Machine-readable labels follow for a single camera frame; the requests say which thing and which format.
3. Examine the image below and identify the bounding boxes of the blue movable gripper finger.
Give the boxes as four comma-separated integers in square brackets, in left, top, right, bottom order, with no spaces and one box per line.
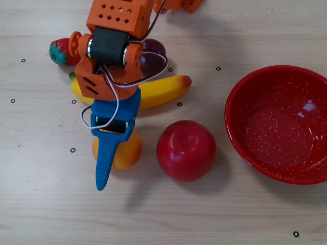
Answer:
[90,113,136,191]

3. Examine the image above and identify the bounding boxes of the blue gripper body with servo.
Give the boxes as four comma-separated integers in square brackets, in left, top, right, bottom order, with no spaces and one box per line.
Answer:
[90,88,142,133]

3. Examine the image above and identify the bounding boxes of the orange yellow toy peach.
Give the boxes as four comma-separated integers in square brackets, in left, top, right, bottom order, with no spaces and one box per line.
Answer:
[92,130,143,169]

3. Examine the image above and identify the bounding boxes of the red speckled enamel bowl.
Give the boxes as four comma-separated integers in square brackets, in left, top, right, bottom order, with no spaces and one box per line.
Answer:
[224,65,327,185]

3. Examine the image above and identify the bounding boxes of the yellow toy banana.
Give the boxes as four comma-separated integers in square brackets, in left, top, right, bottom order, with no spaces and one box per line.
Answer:
[68,71,192,111]

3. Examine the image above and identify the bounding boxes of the dark purple toy plum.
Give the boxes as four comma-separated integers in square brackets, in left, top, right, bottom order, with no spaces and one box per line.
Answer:
[139,38,168,77]

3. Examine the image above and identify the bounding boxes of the red toy apple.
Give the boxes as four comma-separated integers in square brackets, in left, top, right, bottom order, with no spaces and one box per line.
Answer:
[156,119,217,183]

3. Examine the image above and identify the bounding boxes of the red toy strawberry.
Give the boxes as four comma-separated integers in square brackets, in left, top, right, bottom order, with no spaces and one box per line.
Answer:
[49,37,81,67]

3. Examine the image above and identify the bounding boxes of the white red black servo cable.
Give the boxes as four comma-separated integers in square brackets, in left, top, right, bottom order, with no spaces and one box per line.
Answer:
[80,0,169,130]

